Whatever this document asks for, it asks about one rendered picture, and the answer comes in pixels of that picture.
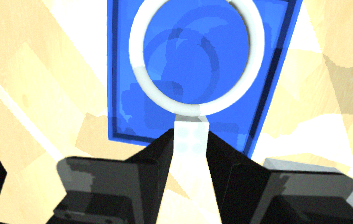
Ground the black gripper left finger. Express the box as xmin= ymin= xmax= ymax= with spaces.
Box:
xmin=56 ymin=128 xmax=174 ymax=224

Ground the blue tray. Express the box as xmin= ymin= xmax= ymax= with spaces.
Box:
xmin=106 ymin=0 xmax=303 ymax=158

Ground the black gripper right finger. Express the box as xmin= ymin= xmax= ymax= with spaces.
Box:
xmin=206 ymin=130 xmax=353 ymax=224

